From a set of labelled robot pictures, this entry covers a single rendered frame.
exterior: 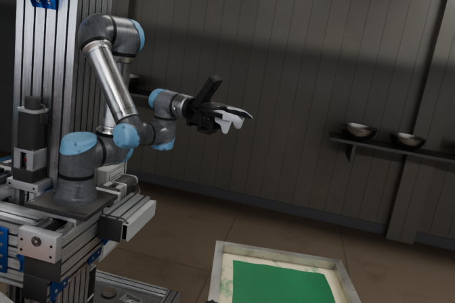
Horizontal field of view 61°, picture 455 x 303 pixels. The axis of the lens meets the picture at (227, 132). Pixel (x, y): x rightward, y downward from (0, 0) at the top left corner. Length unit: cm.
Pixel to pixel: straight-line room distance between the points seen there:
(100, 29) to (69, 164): 46
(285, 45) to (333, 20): 58
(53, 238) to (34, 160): 39
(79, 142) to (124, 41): 37
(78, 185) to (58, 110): 34
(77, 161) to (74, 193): 11
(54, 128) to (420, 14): 396
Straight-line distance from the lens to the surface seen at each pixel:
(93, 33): 131
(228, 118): 107
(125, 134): 115
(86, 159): 139
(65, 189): 142
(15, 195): 172
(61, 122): 162
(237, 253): 184
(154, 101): 126
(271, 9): 463
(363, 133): 420
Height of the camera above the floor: 185
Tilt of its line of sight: 12 degrees down
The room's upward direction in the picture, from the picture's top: 9 degrees clockwise
